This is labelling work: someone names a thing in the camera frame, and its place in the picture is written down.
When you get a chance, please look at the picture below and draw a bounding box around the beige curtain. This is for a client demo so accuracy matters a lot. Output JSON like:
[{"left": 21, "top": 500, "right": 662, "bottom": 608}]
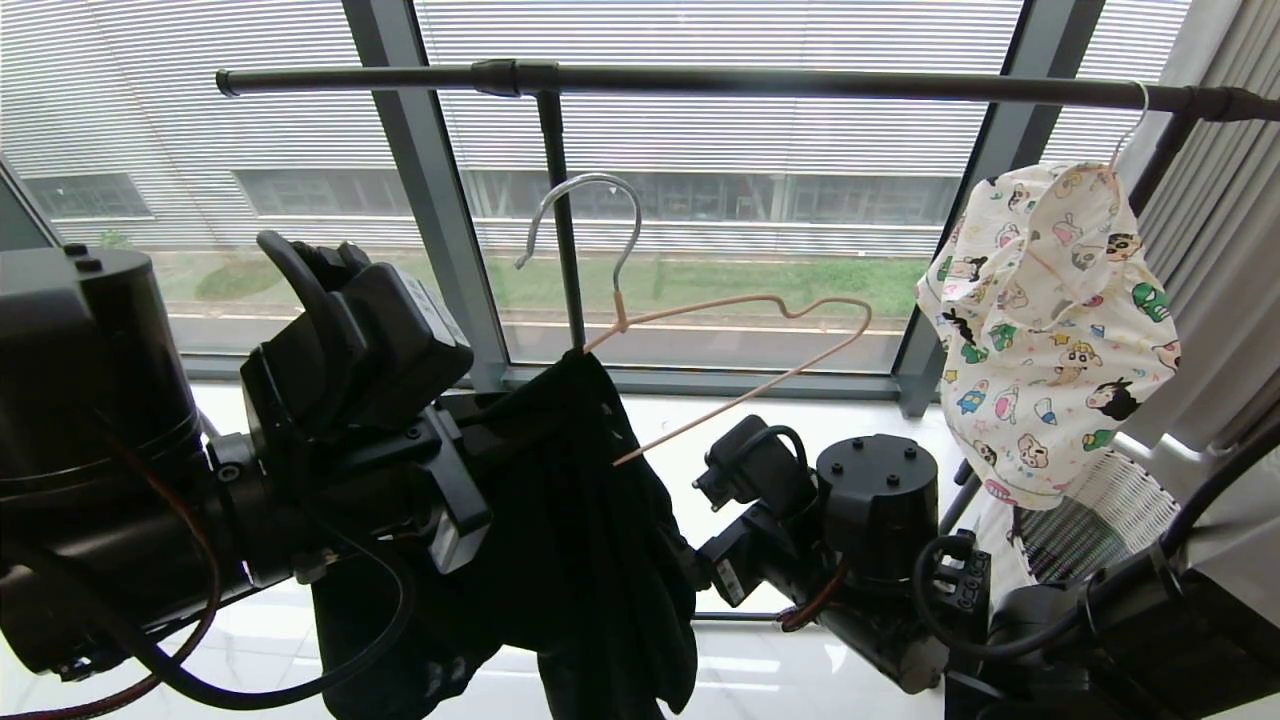
[{"left": 1115, "top": 0, "right": 1280, "bottom": 461}]

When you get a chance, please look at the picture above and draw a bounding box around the cream printed garment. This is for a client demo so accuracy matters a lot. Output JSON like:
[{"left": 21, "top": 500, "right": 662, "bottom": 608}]
[{"left": 915, "top": 163, "right": 1183, "bottom": 511}]

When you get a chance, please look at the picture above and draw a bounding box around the black cable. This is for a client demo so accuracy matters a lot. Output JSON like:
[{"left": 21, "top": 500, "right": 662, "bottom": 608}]
[
  {"left": 745, "top": 424, "right": 811, "bottom": 481},
  {"left": 912, "top": 420, "right": 1280, "bottom": 661},
  {"left": 0, "top": 230, "right": 416, "bottom": 713}
]

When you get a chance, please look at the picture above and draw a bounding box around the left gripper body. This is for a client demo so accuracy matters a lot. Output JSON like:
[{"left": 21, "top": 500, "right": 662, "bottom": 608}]
[{"left": 215, "top": 400, "right": 493, "bottom": 586}]

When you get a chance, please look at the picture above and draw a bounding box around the pink clothes hanger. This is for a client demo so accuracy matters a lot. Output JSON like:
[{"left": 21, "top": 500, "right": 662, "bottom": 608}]
[
  {"left": 1105, "top": 80, "right": 1151, "bottom": 173},
  {"left": 515, "top": 173, "right": 873, "bottom": 468}
]

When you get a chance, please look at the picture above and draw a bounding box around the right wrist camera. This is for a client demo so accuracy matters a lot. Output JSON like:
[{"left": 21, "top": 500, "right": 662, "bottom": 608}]
[{"left": 693, "top": 415, "right": 816, "bottom": 513}]

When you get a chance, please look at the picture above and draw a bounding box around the black garment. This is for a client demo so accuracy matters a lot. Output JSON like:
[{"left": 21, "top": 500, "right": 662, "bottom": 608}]
[{"left": 310, "top": 350, "right": 701, "bottom": 720}]

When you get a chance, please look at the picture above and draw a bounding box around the white laundry basket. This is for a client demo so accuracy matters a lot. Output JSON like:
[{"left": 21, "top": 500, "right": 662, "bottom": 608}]
[{"left": 975, "top": 450, "right": 1183, "bottom": 601}]

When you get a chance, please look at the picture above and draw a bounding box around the window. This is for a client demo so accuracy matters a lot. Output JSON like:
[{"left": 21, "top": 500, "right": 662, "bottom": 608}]
[{"left": 0, "top": 0, "right": 1196, "bottom": 419}]

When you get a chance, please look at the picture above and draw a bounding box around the black clothes rack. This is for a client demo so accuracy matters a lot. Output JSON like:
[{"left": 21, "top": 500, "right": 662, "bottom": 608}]
[{"left": 215, "top": 60, "right": 1280, "bottom": 626}]

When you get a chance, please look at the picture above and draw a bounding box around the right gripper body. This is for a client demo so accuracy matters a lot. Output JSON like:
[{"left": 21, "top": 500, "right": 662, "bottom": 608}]
[{"left": 695, "top": 505, "right": 811, "bottom": 611}]

